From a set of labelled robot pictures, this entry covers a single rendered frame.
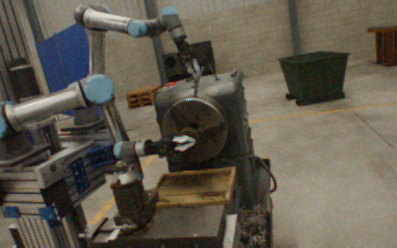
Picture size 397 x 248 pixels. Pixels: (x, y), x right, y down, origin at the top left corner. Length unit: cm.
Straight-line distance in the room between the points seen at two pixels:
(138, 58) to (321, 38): 661
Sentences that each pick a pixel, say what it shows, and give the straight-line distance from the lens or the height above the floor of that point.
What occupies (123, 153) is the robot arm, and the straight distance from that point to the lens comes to 139.
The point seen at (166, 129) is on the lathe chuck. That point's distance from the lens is 150.
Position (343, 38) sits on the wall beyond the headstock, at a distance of 1166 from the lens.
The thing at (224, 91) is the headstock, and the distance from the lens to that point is 157.
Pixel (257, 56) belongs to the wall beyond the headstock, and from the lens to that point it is 1140.
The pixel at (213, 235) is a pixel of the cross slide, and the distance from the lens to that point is 89.
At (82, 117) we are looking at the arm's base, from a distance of 184.
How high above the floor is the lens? 148
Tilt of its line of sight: 15 degrees down
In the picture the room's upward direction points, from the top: 11 degrees counter-clockwise
